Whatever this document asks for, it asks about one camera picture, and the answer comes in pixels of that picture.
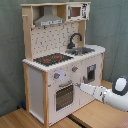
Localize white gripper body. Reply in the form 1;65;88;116
76;83;100;97

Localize toy oven door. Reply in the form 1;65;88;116
55;84;74;112

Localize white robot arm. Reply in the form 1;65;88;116
76;76;128;112

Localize wooden toy kitchen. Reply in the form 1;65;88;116
22;2;105;128

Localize grey ice dispenser panel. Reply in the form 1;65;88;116
87;65;96;82

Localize right stove knob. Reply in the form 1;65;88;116
72;67;78;72

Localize stove knob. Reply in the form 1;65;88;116
54;73;60;79
72;67;78;72

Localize left stove knob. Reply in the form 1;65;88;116
54;73;60;79

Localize grey toy sink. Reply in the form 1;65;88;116
65;47;95;55

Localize black toy faucet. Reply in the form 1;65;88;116
67;33;82;49

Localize black stovetop red burners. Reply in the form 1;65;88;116
34;53;70;66

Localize white toy microwave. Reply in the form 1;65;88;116
66;3;90;21

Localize grey range hood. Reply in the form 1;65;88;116
35;5;64;27

